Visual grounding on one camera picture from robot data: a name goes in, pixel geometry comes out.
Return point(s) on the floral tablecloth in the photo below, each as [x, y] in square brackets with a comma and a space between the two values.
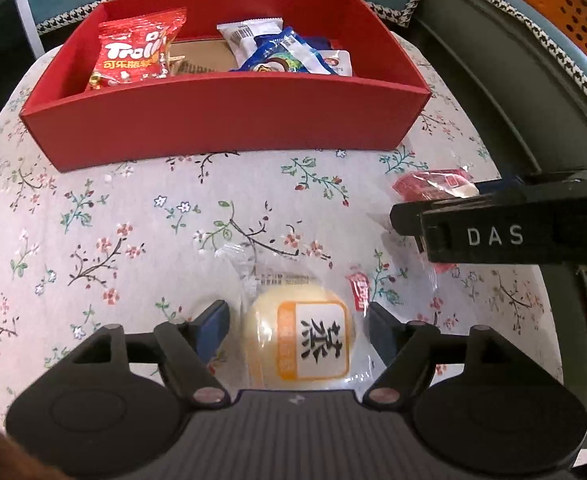
[148, 240]

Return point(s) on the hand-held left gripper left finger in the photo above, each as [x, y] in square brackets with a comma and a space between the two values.
[213, 327]

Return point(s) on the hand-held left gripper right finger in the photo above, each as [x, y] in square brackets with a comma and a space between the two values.
[383, 335]

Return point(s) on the white barcode snack packet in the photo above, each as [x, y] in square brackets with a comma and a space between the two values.
[246, 37]

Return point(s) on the blue white snack packet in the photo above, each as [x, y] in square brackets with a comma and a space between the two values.
[278, 55]

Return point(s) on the red gummy candy bag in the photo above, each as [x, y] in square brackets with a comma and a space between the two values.
[133, 50]

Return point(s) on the red cardboard box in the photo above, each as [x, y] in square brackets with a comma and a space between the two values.
[223, 115]

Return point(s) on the round steamed cake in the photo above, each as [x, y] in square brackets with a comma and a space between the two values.
[298, 335]

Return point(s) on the grey green houndstooth trimmed cushion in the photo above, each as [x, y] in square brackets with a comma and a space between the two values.
[498, 85]

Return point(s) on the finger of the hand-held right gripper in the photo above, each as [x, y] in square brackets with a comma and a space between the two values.
[501, 186]
[406, 217]

